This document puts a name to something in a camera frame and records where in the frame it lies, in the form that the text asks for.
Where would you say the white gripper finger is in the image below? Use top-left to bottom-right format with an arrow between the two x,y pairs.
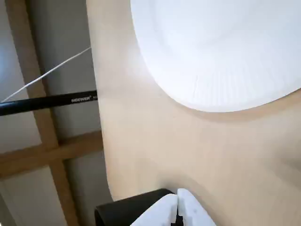
130,194 -> 178,226
177,188 -> 215,226

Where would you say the black round pot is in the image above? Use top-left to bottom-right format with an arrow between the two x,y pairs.
94,188 -> 184,226

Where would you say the white paper plate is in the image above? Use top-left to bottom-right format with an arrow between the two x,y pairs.
130,0 -> 301,113

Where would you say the black Neewer stand pole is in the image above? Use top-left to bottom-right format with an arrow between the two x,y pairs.
0,90 -> 98,116

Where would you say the wooden cross frame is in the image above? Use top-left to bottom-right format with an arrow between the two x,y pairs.
0,0 -> 104,226

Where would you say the thin white cable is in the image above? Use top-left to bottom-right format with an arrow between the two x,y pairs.
0,46 -> 92,104

